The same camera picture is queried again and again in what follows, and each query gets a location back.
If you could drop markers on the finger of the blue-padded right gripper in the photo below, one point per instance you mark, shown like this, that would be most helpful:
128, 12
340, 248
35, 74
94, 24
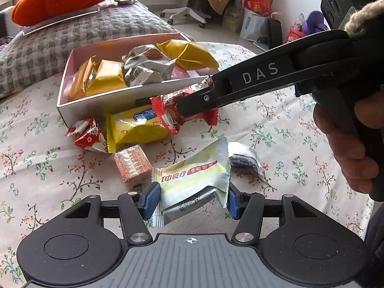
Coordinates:
235, 205

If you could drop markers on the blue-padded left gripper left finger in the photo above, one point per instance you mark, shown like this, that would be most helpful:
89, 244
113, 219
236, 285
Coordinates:
149, 200

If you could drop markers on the black das left gripper right finger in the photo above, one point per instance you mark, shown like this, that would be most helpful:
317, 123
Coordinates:
306, 62

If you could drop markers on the pale green white snack packet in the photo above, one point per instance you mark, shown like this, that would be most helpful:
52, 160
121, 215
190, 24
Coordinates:
193, 182

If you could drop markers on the large yellow snack bag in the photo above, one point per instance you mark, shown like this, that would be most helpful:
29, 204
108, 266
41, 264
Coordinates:
109, 77
188, 55

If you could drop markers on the red white candy packet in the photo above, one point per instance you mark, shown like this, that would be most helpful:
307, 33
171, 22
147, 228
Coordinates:
176, 108
87, 135

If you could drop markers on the pink snack packet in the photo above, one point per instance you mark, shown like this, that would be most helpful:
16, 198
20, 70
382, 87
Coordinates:
180, 73

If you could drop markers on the silver white snack packet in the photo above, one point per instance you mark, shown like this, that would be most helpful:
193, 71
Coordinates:
142, 71

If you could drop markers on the white nut snack packet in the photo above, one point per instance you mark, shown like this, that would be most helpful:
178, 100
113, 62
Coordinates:
149, 51

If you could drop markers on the gold snack bar wrapper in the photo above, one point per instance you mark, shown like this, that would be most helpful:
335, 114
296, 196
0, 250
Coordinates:
83, 78

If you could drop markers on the person's right hand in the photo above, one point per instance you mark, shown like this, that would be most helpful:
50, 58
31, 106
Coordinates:
349, 151

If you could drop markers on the white blue snack packet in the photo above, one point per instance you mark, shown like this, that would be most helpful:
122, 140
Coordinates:
245, 159

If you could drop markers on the black bag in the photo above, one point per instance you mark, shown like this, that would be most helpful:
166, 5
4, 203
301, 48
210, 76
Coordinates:
274, 37

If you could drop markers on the red yellow snack bag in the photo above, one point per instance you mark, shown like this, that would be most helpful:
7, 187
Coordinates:
294, 34

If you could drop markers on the clear-wrapped brown wafer pack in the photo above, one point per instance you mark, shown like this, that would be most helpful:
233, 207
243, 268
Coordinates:
133, 165

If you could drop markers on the white blue paper bag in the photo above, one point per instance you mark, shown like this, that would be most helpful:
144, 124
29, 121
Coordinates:
254, 27

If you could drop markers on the purple toy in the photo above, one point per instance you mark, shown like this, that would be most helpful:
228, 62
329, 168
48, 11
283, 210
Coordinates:
314, 23

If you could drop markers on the red shopping bag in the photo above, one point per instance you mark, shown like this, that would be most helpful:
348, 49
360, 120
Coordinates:
260, 7

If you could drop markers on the yellow blue-label snack packet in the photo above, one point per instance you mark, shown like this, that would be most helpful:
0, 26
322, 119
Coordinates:
134, 126

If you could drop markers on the white office chair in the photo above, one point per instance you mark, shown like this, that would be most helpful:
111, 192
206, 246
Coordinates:
185, 9

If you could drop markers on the floral tablecloth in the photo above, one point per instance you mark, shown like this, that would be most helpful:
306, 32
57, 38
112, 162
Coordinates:
44, 173

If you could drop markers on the pink silver cardboard box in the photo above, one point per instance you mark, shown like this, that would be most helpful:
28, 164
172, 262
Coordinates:
116, 101

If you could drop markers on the clear plastic sheet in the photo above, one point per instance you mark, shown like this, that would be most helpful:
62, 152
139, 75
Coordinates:
75, 15

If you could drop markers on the grey checked quilt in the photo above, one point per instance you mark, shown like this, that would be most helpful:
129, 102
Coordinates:
29, 59

